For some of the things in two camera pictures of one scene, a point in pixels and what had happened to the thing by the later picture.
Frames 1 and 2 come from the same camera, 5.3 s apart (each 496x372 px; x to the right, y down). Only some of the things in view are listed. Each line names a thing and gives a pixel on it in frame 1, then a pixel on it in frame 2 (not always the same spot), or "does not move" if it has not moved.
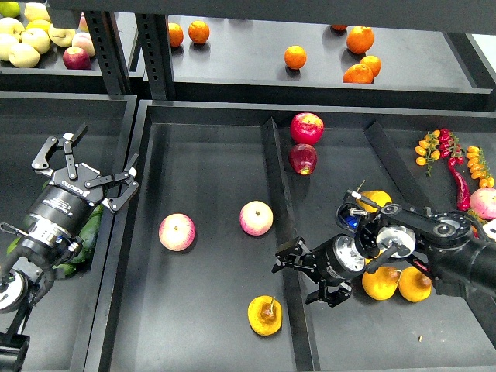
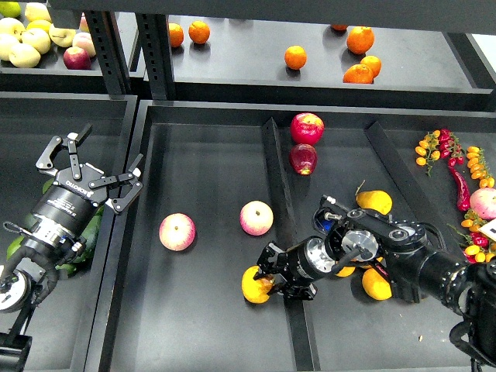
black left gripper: (65, 204) does not move
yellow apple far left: (8, 44) does not move
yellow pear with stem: (265, 315) to (256, 291)
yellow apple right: (61, 37) does not move
